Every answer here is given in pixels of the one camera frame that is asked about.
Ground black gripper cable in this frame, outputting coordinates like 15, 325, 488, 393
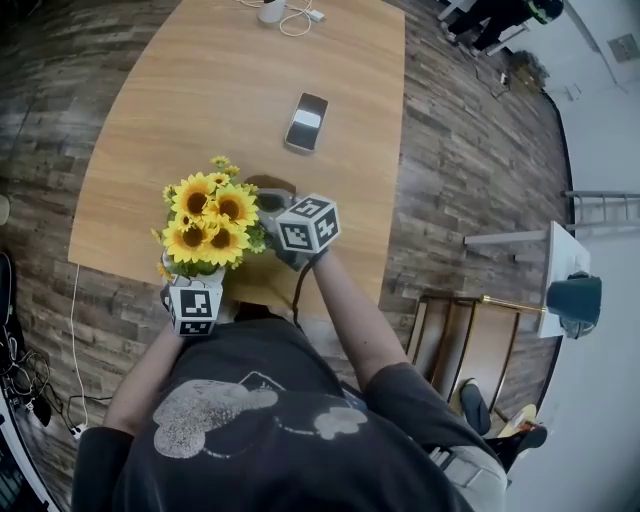
291, 252, 322, 332

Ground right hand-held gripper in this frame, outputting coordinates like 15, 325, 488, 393
257, 187, 343, 274

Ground black slipper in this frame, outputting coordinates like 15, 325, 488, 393
459, 378, 493, 437

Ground small white table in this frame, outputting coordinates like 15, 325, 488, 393
463, 220, 593, 339

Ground person's right forearm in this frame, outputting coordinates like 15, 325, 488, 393
310, 248, 419, 396

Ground cardboard box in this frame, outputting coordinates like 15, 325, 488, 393
508, 49, 551, 90

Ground small white device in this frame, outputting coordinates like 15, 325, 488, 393
257, 0, 288, 24

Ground round yellow table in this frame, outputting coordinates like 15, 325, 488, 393
494, 403, 539, 442

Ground smartphone in white case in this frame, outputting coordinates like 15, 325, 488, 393
283, 91, 330, 156

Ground metal ladder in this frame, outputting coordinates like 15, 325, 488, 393
562, 189, 640, 232

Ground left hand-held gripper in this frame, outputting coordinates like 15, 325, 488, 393
159, 273, 226, 338

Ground black padded object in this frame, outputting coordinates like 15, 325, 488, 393
0, 252, 17, 347

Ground person's dark printed t-shirt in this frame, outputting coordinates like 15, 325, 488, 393
69, 307, 502, 512

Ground yellow sunflower bouquet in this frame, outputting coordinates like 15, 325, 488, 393
150, 155, 274, 289

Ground wooden table with white legs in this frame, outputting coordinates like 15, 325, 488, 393
67, 0, 407, 321

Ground black office chair with headrest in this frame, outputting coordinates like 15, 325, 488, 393
479, 424, 549, 474

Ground person's light trousers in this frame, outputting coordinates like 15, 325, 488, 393
433, 444, 512, 507

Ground long white floor cable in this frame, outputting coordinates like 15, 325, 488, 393
69, 263, 92, 431

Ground brown cloth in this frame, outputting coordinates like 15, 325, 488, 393
243, 173, 285, 195

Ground person's left forearm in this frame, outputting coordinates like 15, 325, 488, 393
102, 319, 187, 437

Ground wooden cart with gold frame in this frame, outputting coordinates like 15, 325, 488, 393
404, 293, 549, 427

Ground white charging cable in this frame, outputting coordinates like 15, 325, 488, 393
234, 0, 327, 38

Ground bundle of black cables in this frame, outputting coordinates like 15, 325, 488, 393
0, 319, 119, 442

